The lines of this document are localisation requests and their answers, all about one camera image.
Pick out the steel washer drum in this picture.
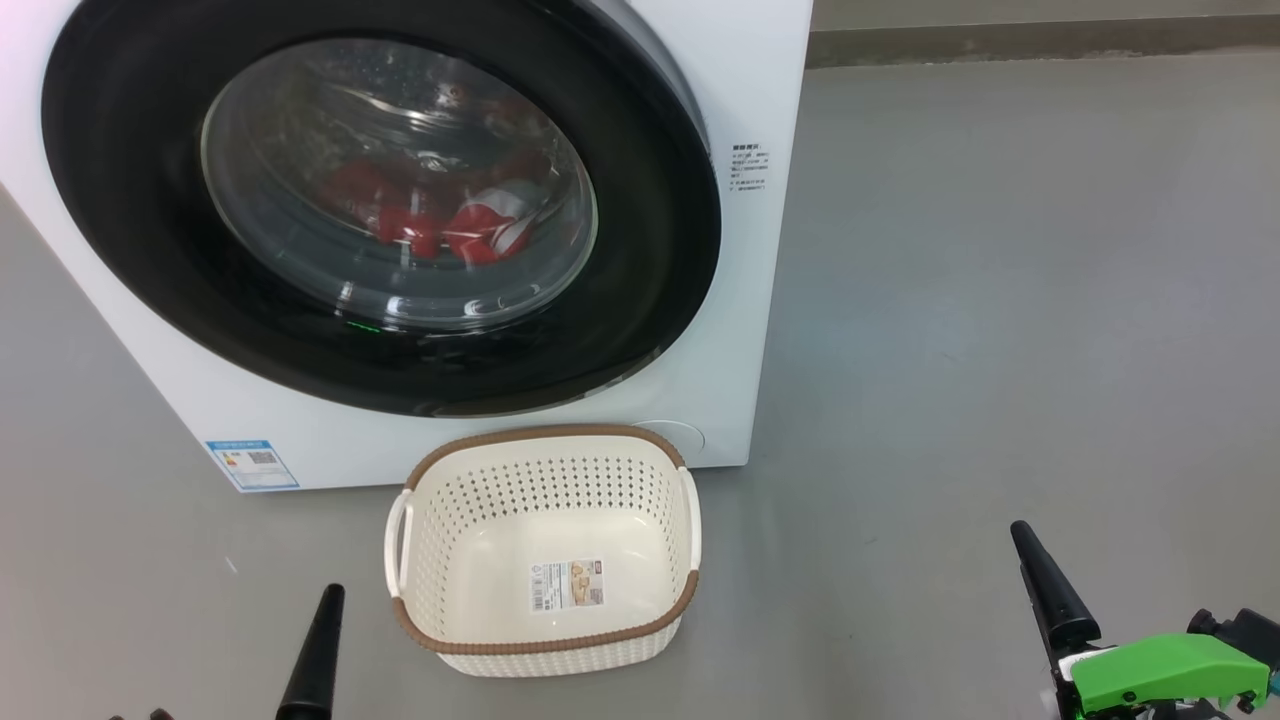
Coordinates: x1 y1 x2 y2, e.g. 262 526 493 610
212 42 593 323

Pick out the blue energy label sticker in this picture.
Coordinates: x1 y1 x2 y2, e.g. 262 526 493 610
205 438 301 492

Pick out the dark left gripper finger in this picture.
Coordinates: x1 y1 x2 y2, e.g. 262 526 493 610
276 583 347 720

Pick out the white front-load washing machine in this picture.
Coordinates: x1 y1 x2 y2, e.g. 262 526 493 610
0 0 814 494

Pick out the black round glass washer door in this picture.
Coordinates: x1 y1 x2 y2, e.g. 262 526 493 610
40 0 723 419

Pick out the small printed text sticker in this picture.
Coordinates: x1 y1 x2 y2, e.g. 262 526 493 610
728 143 771 193

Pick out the printed product label sticker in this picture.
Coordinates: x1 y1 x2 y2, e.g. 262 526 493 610
529 558 606 614

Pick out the cream perforated basket brown rim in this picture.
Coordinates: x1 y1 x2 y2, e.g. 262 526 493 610
384 424 703 679

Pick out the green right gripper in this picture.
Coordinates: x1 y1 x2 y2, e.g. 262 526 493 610
1009 519 1273 720

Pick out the red basketball jersey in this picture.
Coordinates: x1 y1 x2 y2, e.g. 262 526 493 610
320 160 546 267

